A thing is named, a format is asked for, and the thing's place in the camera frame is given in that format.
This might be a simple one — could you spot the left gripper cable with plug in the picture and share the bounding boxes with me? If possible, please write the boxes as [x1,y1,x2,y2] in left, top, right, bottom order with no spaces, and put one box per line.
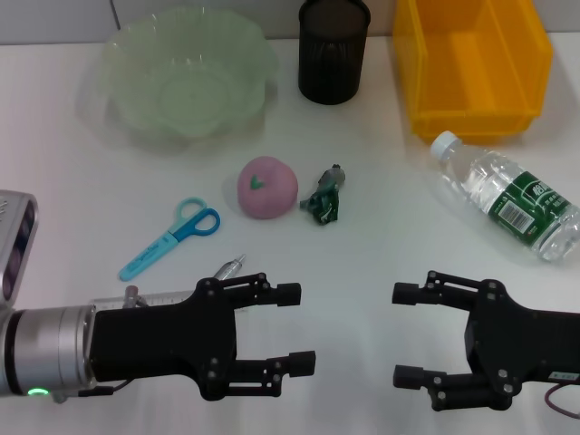
[52,284,150,404]

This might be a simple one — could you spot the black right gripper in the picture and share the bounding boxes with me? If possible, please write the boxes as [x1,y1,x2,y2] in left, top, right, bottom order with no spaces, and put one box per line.
[392,270,580,411]

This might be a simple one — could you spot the yellow plastic storage bin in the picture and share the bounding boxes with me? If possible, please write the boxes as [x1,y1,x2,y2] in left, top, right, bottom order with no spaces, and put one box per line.
[391,0,555,145]

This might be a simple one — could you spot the clear plastic ruler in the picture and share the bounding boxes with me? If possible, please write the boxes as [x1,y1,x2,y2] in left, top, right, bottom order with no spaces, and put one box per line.
[89,289,248,314]

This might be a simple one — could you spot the pink toy peach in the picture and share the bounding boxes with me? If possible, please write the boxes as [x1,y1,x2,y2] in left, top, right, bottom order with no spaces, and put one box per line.
[236,155,299,221]

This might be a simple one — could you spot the green translucent plastic fruit plate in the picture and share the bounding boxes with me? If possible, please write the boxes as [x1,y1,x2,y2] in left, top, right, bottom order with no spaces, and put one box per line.
[81,11,280,153]

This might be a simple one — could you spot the gripper cable with plug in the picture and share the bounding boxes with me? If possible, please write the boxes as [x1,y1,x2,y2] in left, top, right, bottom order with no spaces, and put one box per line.
[543,380,580,418]
[52,284,150,404]

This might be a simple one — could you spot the blue capped scissors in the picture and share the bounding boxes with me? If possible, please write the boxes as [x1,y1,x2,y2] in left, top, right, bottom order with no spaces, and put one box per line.
[118,196,222,283]

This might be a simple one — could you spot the clear water bottle green label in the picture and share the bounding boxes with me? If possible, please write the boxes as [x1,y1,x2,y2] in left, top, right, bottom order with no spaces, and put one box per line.
[429,130,580,264]

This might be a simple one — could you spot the black mesh cylinder bin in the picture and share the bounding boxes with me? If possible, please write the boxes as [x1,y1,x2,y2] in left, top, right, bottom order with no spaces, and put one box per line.
[297,0,371,105]

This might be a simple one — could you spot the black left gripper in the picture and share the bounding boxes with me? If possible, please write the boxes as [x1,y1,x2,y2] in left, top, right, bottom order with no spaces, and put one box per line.
[89,271,317,402]

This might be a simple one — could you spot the right gripper cable with plug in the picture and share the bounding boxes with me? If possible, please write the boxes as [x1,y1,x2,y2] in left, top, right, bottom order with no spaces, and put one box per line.
[543,380,580,418]

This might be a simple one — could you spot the silver ballpoint pen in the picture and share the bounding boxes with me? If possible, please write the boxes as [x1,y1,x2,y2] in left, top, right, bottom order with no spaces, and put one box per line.
[212,253,247,285]

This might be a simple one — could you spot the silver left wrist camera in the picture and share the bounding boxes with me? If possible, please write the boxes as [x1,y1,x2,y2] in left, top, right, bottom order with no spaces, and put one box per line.
[0,189,40,301]

